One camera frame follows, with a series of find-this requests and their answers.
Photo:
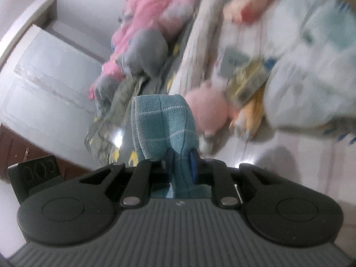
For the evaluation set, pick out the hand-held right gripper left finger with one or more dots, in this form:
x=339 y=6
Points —
x=168 y=160

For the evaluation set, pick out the small grey packet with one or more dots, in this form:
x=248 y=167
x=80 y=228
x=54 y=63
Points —
x=232 y=61

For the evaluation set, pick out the grey cloth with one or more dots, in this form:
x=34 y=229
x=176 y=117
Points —
x=144 y=50

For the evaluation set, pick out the green camouflage cloth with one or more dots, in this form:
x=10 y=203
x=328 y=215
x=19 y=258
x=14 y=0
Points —
x=111 y=116

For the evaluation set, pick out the teal checked towel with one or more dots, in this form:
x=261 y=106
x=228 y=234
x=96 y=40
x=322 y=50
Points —
x=158 y=122

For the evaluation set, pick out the pink clothes pile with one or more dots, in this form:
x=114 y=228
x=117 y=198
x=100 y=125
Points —
x=150 y=8

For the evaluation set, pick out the white plastic bag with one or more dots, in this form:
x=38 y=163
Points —
x=311 y=83

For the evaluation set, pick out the white wardrobe door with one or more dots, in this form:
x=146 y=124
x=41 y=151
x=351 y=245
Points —
x=41 y=89

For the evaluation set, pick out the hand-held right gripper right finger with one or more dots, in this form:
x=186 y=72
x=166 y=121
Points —
x=193 y=165

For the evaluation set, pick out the red orange carton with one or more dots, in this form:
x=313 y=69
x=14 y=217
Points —
x=247 y=8

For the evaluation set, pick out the white striped quilt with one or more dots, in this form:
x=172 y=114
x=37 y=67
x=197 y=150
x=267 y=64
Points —
x=200 y=39

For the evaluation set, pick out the pink plush toy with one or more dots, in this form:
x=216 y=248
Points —
x=205 y=108

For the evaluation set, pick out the orange striped cloth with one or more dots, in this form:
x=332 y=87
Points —
x=247 y=118

